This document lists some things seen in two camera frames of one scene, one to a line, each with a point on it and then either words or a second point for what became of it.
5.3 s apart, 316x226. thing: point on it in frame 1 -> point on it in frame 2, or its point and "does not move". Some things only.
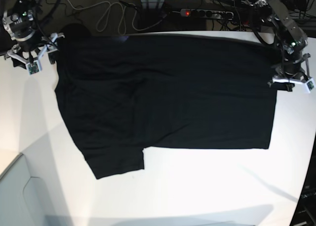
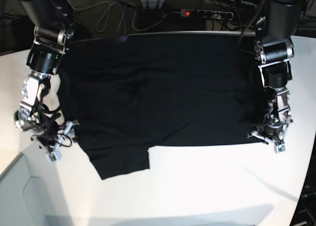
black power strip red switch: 224,14 does not move
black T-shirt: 123,95 does not move
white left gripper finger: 21,59 -> 42,146
